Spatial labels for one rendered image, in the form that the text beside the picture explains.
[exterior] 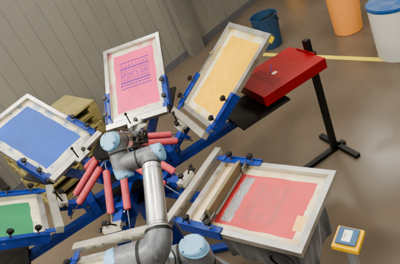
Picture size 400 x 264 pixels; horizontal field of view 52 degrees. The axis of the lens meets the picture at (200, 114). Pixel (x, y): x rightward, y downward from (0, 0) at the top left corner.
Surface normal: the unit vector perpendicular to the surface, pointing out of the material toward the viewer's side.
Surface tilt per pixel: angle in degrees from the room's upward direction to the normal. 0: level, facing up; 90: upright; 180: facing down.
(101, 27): 90
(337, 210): 0
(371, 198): 0
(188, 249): 7
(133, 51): 32
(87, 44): 90
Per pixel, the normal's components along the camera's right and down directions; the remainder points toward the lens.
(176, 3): 0.68, 0.14
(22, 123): 0.11, -0.65
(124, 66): -0.33, -0.38
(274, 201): -0.36, -0.79
